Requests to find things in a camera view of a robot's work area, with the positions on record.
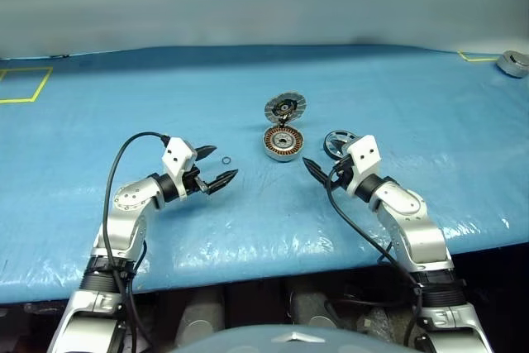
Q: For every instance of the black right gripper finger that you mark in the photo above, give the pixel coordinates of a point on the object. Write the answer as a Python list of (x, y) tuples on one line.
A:
[(342, 151), (318, 172)]

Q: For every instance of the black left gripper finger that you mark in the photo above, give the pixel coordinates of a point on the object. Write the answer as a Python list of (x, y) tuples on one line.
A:
[(206, 151), (221, 181)]

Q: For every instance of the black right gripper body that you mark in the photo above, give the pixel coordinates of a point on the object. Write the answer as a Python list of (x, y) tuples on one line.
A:
[(342, 173)]

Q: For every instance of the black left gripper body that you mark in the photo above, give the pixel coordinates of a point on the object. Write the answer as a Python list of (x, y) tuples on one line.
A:
[(193, 181)]

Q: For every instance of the silver motor base copper windings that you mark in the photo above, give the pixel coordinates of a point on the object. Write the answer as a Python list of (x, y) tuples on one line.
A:
[(273, 154)]

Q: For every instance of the silver ribbed motor cover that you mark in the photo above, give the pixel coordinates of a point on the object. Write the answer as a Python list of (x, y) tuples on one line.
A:
[(274, 109)]

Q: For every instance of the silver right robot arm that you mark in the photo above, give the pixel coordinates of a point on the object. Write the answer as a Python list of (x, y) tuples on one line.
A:
[(413, 225)]

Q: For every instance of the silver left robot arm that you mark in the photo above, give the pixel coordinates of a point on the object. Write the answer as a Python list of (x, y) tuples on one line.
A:
[(124, 225)]

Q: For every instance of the blue plastic table cover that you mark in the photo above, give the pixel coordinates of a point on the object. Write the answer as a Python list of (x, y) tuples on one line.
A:
[(248, 212)]

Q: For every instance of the grey robot leg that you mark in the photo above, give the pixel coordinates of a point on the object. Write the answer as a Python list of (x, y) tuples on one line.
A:
[(202, 316), (314, 307)]

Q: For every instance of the silver robot torso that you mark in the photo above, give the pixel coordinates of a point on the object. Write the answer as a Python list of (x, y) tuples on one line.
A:
[(289, 342)]

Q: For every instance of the small black clip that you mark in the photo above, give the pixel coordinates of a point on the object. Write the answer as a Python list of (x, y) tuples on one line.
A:
[(60, 55)]

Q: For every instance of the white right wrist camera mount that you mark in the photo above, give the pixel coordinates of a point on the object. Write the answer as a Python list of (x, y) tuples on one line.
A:
[(365, 154)]

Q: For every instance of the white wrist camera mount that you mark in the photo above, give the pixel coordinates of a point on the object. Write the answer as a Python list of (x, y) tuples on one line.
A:
[(365, 154), (177, 156)]

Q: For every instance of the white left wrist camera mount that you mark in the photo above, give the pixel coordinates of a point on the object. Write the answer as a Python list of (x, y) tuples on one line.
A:
[(177, 156)]

